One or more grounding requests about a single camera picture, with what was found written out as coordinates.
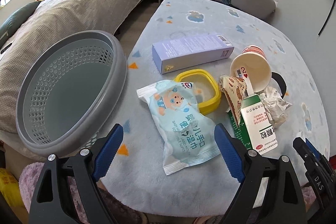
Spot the white paper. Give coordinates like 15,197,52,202
259,86,292,128

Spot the green white medicine box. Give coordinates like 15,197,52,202
228,94,278,155

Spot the blue baby wipes packet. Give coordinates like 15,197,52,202
137,80,221,176

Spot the patterned snack wrapper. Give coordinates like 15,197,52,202
219,75,247,126

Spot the yellow square lid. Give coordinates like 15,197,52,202
174,69,222,115

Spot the grey perforated trash basket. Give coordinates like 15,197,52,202
16,30,127,157

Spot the purple fuzzy stool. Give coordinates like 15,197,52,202
19,162,89,223

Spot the yellow plastic bag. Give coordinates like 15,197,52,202
0,168,25,207

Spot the playing card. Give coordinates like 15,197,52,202
235,67,254,97

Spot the red white paper cup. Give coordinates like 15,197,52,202
230,45,272,93

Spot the light blue fleece blanket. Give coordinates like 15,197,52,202
102,0,330,217

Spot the grey office chair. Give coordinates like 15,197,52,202
231,0,276,20

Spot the purple cardboard box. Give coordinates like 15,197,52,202
152,35,234,75

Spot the dark green pillow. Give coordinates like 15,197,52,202
1,1,41,46

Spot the bed with grey cover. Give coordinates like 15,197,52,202
1,0,142,161

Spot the black tape ring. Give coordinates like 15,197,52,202
270,71,288,98

